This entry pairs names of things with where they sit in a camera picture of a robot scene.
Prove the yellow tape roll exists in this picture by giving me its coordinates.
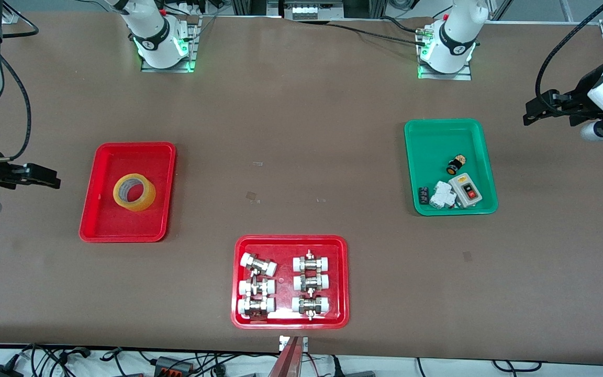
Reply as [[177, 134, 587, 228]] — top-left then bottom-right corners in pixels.
[[113, 173, 157, 212]]

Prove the empty-looking red plastic tray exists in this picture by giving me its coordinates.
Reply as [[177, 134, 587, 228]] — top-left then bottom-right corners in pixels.
[[79, 142, 177, 243]]

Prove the green plastic tray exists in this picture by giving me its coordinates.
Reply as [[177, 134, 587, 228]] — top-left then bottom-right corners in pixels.
[[404, 118, 499, 216]]

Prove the red tray holding fittings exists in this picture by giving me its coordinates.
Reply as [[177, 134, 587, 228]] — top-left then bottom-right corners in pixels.
[[231, 235, 350, 330]]

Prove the black orange push button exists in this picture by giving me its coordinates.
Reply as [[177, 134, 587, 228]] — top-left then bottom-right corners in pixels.
[[446, 154, 467, 176]]

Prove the white circuit breaker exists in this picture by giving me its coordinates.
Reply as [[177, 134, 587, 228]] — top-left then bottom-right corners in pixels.
[[429, 181, 457, 210]]

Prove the black connector box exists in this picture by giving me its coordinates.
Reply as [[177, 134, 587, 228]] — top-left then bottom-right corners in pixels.
[[154, 356, 196, 375]]

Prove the white metal pipe fitting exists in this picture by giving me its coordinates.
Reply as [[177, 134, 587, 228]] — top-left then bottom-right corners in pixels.
[[293, 272, 330, 292], [240, 252, 278, 277], [238, 278, 276, 297], [293, 250, 331, 273], [237, 296, 276, 319], [292, 294, 330, 320]]

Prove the white electrical terminal device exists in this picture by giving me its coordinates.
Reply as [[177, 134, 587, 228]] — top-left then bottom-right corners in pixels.
[[283, 0, 345, 20]]

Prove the red aluminium profile bar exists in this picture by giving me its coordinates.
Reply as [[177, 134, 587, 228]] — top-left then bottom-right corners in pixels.
[[267, 336, 305, 377]]

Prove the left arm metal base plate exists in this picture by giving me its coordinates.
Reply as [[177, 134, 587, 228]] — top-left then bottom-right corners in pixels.
[[418, 24, 473, 81]]

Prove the white switch box red button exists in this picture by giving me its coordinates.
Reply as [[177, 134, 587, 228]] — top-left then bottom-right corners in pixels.
[[449, 173, 483, 208]]

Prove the short black table cable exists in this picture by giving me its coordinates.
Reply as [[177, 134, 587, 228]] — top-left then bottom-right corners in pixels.
[[380, 17, 429, 34]]

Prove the long black table cable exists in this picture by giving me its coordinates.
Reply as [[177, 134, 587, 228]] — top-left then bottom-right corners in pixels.
[[328, 23, 421, 47]]

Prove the black floor cable loop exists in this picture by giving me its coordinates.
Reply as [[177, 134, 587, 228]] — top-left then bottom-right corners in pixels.
[[19, 343, 93, 377]]

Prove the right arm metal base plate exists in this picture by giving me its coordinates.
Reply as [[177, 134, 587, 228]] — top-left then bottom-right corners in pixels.
[[141, 16, 200, 73]]

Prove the silver metal bracket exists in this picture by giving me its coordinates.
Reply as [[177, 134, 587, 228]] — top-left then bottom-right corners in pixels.
[[279, 336, 309, 352]]

